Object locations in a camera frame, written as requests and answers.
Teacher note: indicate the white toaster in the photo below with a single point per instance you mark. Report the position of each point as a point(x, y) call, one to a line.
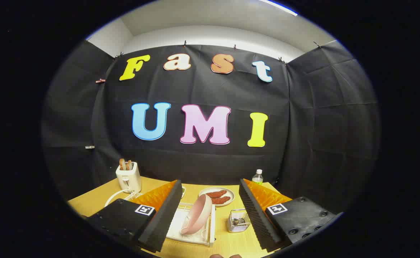
point(129, 179)

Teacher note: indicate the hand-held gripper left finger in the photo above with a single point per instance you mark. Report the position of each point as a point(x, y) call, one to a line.
point(166, 215)

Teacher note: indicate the green label drink bottle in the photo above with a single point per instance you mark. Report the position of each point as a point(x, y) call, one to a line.
point(257, 178)

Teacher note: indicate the toasted bread slice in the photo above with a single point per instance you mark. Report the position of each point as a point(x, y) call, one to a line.
point(129, 165)
point(122, 164)

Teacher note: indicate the white divided condiment dish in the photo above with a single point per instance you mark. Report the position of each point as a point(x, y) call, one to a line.
point(183, 191)

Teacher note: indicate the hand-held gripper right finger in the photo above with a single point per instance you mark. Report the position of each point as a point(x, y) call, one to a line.
point(254, 215)

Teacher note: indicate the pink plate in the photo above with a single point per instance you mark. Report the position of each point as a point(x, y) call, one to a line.
point(199, 213)

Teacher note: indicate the black backdrop cloth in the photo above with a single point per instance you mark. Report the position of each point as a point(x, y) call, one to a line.
point(202, 161)

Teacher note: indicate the white plate with sausages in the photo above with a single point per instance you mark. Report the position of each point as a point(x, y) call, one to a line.
point(227, 191)

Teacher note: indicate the brown sausage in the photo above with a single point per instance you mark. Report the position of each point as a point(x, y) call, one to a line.
point(216, 194)
point(221, 200)

